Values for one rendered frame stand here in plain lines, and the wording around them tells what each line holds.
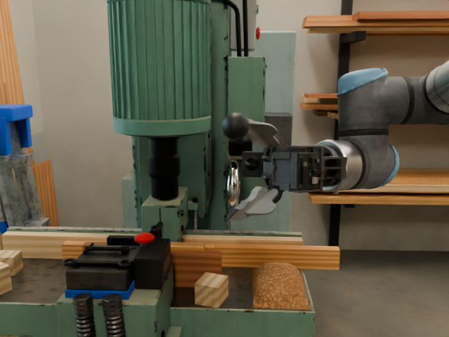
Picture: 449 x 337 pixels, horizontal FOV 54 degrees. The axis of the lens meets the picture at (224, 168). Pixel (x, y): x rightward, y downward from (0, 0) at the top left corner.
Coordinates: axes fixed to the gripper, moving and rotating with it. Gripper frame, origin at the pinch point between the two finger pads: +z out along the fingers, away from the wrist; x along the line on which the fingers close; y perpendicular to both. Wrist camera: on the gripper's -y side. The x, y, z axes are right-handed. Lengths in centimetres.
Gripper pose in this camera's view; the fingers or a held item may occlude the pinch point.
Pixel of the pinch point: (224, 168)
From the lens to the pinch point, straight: 65.6
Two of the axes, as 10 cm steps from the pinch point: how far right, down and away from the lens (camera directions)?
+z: -8.0, 0.2, -6.0
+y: 6.0, 0.5, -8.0
